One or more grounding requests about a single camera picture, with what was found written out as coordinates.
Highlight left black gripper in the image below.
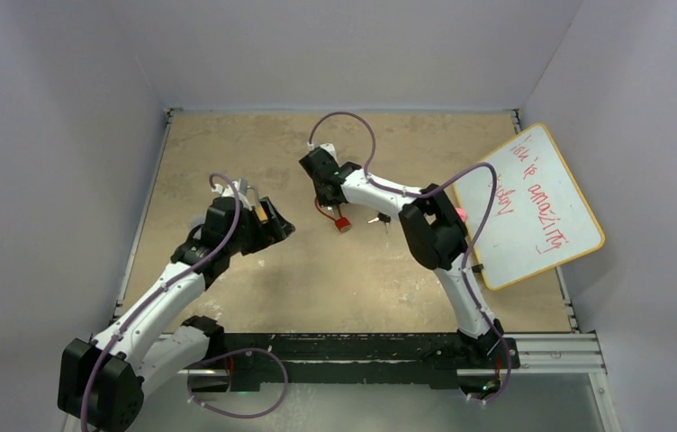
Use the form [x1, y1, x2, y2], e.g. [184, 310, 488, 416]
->
[226, 198, 293, 256]

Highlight black head keys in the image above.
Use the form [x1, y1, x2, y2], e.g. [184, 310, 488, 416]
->
[367, 212, 392, 234]

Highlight brass padlock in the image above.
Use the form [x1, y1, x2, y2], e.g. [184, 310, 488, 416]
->
[256, 201, 269, 224]

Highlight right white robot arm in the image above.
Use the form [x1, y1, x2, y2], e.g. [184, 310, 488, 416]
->
[300, 144, 511, 366]

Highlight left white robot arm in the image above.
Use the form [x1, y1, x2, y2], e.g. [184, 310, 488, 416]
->
[58, 196, 295, 431]

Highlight pink cap bottle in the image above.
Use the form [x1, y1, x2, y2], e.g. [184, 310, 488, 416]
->
[456, 207, 467, 222]

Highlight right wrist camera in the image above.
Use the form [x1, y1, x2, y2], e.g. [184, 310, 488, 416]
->
[307, 142, 338, 159]

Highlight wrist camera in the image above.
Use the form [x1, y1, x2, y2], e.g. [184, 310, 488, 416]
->
[212, 178, 255, 210]
[307, 142, 338, 159]

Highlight red cable lock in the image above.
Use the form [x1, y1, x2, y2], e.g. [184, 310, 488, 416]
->
[314, 197, 351, 233]

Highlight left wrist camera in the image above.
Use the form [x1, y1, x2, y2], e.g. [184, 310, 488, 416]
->
[212, 178, 255, 210]

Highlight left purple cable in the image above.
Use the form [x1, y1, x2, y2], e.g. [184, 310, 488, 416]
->
[79, 173, 290, 432]

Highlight purple cable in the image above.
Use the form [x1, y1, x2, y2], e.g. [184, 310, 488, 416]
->
[307, 111, 514, 407]
[79, 173, 290, 432]

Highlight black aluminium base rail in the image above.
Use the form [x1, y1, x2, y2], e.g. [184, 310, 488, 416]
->
[78, 331, 608, 395]

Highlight whiteboard with yellow frame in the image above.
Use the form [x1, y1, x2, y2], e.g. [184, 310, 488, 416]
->
[455, 123, 605, 291]

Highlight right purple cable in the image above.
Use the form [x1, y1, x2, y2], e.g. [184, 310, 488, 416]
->
[307, 111, 514, 407]

